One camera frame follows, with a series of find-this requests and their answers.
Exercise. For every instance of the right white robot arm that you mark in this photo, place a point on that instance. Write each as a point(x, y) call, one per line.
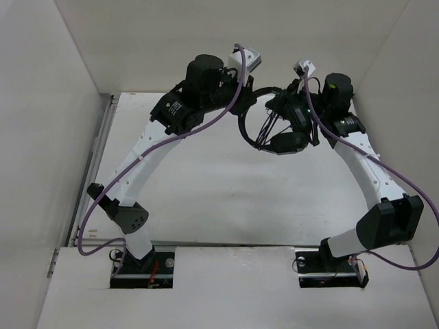
point(392, 215)

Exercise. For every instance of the left aluminium rail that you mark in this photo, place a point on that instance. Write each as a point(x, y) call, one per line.
point(105, 117)

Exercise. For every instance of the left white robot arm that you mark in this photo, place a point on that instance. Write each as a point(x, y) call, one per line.
point(211, 89)

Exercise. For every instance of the black headphones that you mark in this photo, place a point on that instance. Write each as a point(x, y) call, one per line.
point(288, 127)

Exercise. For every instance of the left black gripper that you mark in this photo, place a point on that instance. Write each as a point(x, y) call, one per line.
point(247, 99)

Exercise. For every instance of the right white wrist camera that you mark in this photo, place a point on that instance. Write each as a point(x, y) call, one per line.
point(304, 67)

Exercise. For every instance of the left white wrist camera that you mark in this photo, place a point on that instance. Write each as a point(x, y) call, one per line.
point(251, 62)

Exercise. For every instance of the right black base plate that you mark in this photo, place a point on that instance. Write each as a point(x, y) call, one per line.
point(313, 272)

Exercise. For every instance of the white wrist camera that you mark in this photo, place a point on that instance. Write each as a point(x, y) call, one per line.
point(304, 67)
point(251, 62)

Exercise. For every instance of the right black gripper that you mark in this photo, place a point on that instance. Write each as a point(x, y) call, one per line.
point(292, 91)

